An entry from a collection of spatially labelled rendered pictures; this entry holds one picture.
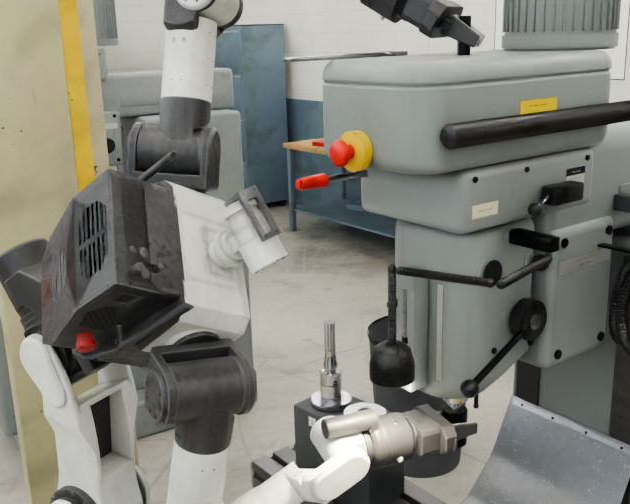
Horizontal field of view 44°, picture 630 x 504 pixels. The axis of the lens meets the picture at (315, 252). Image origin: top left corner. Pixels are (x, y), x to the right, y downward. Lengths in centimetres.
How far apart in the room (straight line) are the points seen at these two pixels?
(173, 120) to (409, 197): 43
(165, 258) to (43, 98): 160
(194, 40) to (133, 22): 948
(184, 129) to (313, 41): 722
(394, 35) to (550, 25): 622
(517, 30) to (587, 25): 11
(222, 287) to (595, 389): 85
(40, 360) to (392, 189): 72
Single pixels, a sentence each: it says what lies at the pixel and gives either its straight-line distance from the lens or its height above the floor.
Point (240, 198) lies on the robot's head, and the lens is 122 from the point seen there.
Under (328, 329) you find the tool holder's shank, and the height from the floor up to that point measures 132.
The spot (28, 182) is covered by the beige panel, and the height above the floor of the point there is 148.
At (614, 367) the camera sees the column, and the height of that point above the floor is 126.
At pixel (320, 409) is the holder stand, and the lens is 174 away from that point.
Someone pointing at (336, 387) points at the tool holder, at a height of 119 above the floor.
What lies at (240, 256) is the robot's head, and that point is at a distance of 128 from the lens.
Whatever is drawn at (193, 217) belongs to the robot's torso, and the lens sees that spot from 131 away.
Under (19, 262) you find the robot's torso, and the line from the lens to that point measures 158.
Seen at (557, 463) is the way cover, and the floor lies 102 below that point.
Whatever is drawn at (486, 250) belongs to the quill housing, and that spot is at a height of 159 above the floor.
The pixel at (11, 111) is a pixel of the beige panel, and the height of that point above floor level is 171.
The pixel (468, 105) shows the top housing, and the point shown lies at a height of 183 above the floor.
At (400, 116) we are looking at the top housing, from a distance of 112.
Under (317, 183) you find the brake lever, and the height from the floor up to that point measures 170.
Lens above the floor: 194
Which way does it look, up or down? 16 degrees down
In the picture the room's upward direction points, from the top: 2 degrees counter-clockwise
